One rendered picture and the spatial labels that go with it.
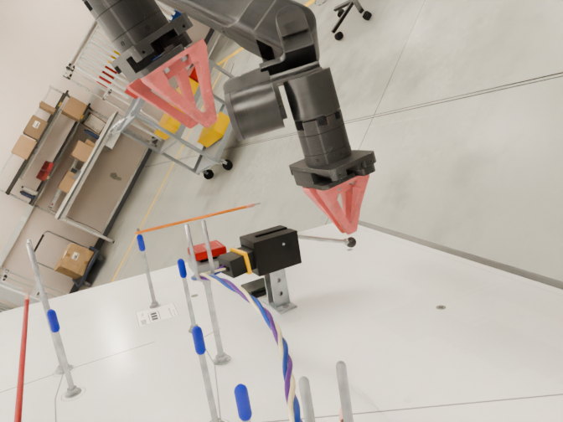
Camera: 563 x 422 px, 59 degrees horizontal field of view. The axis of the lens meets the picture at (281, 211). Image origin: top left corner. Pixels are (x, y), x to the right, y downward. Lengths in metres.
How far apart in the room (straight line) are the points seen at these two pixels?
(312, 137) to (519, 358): 0.31
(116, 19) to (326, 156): 0.26
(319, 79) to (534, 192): 1.40
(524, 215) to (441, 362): 1.43
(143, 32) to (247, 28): 0.16
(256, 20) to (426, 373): 0.42
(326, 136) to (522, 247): 1.31
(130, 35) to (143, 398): 0.33
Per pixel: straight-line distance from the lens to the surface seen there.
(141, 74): 0.48
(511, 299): 0.58
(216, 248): 0.76
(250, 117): 0.57
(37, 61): 8.82
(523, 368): 0.46
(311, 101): 0.57
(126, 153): 8.74
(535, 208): 1.86
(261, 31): 0.61
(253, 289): 0.64
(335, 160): 0.58
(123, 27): 0.50
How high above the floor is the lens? 1.36
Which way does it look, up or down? 25 degrees down
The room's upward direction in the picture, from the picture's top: 60 degrees counter-clockwise
